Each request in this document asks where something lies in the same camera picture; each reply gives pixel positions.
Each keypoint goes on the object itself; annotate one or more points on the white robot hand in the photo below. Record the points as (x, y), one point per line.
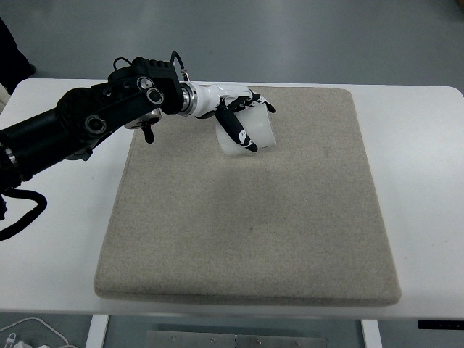
(199, 100)

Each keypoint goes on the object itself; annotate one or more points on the white ribbed cup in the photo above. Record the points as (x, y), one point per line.
(257, 124)

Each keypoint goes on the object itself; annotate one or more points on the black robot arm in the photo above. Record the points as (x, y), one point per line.
(85, 117)

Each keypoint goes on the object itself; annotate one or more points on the beige fabric mat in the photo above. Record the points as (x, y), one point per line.
(295, 224)

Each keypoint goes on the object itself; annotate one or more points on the person in black clothes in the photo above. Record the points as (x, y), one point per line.
(15, 67)

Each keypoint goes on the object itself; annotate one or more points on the white table leg left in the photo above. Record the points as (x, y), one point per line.
(97, 331)

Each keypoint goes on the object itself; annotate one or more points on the white table leg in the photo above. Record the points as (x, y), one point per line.
(371, 333)
(97, 331)

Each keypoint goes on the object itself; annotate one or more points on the white table leg right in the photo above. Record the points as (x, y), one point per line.
(371, 333)

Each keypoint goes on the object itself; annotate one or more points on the black table control panel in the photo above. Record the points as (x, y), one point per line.
(448, 325)

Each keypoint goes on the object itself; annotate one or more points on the metal base plate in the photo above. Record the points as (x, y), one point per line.
(181, 339)

